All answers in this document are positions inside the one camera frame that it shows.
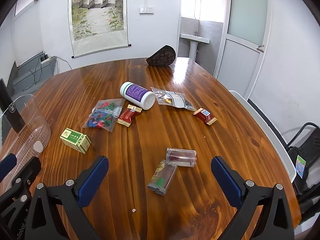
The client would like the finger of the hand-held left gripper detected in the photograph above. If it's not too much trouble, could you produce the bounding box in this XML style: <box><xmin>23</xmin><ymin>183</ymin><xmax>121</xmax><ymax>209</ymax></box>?
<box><xmin>0</xmin><ymin>153</ymin><xmax>17</xmax><ymax>181</ymax></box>
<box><xmin>0</xmin><ymin>156</ymin><xmax>42</xmax><ymax>204</ymax></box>

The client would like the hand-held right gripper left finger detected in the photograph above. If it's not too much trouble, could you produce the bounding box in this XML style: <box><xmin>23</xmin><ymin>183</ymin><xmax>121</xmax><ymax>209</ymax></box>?
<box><xmin>24</xmin><ymin>155</ymin><xmax>110</xmax><ymax>240</ymax></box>

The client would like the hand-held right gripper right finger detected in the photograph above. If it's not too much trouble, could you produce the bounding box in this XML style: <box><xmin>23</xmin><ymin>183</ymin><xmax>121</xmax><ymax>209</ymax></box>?
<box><xmin>211</xmin><ymin>156</ymin><xmax>296</xmax><ymax>240</ymax></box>

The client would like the green and gold box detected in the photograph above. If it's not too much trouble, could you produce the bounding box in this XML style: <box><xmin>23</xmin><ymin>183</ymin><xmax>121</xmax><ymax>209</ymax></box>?
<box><xmin>59</xmin><ymin>128</ymin><xmax>92</xmax><ymax>154</ymax></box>

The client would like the clear plastic container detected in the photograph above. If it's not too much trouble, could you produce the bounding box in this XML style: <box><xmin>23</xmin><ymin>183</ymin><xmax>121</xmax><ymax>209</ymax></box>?
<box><xmin>0</xmin><ymin>94</ymin><xmax>52</xmax><ymax>202</ymax></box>

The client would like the clear tube with red insert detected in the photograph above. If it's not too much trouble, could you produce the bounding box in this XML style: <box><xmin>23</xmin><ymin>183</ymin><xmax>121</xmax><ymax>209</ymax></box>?
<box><xmin>166</xmin><ymin>147</ymin><xmax>197</xmax><ymax>168</ymax></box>

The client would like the clear tube with green insert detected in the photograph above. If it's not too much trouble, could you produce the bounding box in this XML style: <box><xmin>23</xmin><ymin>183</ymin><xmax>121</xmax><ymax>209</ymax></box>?
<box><xmin>147</xmin><ymin>159</ymin><xmax>178</xmax><ymax>196</ymax></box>

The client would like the red candy packet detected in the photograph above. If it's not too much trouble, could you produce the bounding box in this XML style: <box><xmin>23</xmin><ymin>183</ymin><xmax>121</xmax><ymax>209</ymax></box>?
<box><xmin>192</xmin><ymin>107</ymin><xmax>217</xmax><ymax>126</ymax></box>
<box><xmin>117</xmin><ymin>104</ymin><xmax>142</xmax><ymax>127</ymax></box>

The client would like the white bottle purple label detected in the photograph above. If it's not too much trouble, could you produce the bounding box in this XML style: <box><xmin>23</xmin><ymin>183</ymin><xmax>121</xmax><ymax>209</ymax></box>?
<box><xmin>120</xmin><ymin>81</ymin><xmax>156</xmax><ymax>110</ymax></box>

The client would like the black flat device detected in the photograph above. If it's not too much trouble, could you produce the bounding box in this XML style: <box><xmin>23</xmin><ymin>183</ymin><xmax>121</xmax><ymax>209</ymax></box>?
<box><xmin>0</xmin><ymin>78</ymin><xmax>25</xmax><ymax>133</ymax></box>

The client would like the clear bag of coloured bricks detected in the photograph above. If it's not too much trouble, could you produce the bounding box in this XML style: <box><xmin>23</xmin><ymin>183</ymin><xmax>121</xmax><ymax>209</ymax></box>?
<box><xmin>82</xmin><ymin>98</ymin><xmax>126</xmax><ymax>132</ymax></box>

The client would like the colourful card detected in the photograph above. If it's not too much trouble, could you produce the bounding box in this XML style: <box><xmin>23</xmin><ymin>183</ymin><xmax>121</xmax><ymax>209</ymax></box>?
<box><xmin>296</xmin><ymin>155</ymin><xmax>307</xmax><ymax>178</ymax></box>

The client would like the grey low cabinet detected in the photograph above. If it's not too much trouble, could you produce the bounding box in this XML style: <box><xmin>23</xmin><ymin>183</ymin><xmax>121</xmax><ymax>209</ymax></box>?
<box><xmin>12</xmin><ymin>50</ymin><xmax>56</xmax><ymax>94</ymax></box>

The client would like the black plastic chair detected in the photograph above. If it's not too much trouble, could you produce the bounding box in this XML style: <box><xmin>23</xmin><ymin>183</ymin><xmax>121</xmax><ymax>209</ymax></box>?
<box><xmin>285</xmin><ymin>122</ymin><xmax>320</xmax><ymax>225</ymax></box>

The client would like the clear bag of small parts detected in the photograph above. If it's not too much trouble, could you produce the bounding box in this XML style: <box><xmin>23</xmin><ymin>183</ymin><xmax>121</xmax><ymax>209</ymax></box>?
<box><xmin>151</xmin><ymin>87</ymin><xmax>195</xmax><ymax>110</ymax></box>

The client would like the white frosted glass door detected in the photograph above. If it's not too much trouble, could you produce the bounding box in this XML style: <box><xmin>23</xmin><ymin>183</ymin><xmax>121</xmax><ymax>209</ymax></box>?
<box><xmin>214</xmin><ymin>0</ymin><xmax>273</xmax><ymax>98</ymax></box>

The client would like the brown patterned pouch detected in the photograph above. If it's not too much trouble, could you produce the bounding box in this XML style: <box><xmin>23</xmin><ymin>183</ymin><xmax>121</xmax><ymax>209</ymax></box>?
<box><xmin>146</xmin><ymin>45</ymin><xmax>177</xmax><ymax>67</ymax></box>

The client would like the bathroom window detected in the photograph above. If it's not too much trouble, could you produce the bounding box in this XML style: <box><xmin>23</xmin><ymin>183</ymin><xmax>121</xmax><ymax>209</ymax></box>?
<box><xmin>181</xmin><ymin>0</ymin><xmax>199</xmax><ymax>19</ymax></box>

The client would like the black cable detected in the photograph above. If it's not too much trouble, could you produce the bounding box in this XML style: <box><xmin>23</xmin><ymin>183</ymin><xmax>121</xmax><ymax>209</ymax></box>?
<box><xmin>24</xmin><ymin>52</ymin><xmax>44</xmax><ymax>92</ymax></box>

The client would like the white cable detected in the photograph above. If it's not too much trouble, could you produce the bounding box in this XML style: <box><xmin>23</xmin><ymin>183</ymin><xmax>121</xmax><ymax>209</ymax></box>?
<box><xmin>51</xmin><ymin>56</ymin><xmax>73</xmax><ymax>70</ymax></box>

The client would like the white pedestal sink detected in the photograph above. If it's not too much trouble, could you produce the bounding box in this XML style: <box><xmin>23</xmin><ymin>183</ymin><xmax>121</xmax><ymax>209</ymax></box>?
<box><xmin>179</xmin><ymin>33</ymin><xmax>209</xmax><ymax>62</ymax></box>

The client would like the wall scroll painting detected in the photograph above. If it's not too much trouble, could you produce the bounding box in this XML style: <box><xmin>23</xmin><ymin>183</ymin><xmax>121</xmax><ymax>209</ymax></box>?
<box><xmin>68</xmin><ymin>0</ymin><xmax>132</xmax><ymax>59</ymax></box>

